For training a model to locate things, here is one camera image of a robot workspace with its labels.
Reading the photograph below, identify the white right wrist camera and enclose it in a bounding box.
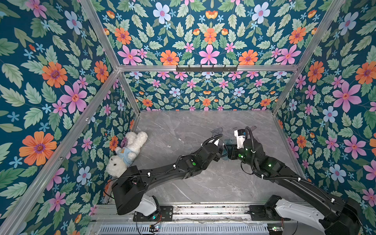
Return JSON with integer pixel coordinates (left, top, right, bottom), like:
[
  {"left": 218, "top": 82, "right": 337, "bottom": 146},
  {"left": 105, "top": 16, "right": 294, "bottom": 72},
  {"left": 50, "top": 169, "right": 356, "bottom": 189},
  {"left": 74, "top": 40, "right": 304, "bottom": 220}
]
[{"left": 234, "top": 129, "right": 246, "bottom": 149}]

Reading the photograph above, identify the white plush bear toy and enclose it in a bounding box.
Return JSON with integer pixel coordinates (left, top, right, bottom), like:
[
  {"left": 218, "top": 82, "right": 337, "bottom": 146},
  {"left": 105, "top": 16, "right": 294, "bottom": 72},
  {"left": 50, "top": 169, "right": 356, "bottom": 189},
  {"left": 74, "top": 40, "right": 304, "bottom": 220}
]
[{"left": 106, "top": 132, "right": 148, "bottom": 177}]

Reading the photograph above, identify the green ruler set pouch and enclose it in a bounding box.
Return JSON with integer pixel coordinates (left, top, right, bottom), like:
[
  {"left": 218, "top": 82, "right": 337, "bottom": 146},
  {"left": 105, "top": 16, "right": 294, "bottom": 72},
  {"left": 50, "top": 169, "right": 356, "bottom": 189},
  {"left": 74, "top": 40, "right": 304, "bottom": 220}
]
[{"left": 219, "top": 141, "right": 237, "bottom": 161}]

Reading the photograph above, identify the grey protractor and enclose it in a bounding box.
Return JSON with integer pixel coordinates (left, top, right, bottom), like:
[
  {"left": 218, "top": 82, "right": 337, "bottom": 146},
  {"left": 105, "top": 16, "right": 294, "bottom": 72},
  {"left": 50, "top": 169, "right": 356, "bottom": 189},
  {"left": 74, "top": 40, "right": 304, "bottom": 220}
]
[{"left": 211, "top": 127, "right": 223, "bottom": 136}]

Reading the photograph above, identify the black hook rail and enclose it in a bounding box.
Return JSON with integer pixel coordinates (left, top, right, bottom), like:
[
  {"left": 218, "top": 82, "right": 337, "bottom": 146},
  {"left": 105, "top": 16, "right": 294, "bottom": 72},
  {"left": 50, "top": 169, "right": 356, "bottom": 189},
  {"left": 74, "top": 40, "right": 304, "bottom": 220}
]
[{"left": 175, "top": 65, "right": 238, "bottom": 73}]

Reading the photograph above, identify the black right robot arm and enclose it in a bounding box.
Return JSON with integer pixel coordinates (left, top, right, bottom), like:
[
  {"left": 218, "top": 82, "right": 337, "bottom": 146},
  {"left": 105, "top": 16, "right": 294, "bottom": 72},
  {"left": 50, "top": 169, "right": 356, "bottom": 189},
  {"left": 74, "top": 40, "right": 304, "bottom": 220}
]
[{"left": 228, "top": 127, "right": 362, "bottom": 235}]

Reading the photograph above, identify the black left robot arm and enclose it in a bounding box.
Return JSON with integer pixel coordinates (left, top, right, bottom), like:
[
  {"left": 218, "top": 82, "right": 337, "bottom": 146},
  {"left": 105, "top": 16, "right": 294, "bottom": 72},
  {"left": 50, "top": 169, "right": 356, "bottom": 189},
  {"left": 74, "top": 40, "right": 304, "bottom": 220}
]
[{"left": 112, "top": 134, "right": 223, "bottom": 220}]

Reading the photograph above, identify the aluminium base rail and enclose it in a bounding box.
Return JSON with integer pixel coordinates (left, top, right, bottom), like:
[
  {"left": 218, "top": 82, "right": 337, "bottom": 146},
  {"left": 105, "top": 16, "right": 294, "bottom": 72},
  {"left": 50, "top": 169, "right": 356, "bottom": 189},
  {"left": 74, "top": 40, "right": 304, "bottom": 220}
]
[{"left": 86, "top": 202, "right": 322, "bottom": 235}]

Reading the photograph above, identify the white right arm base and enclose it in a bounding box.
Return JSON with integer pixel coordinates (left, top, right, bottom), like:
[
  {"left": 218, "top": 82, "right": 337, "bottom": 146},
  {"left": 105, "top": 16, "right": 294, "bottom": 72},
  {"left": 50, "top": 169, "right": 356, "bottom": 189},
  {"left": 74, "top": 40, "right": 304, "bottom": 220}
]
[{"left": 264, "top": 195, "right": 325, "bottom": 232}]

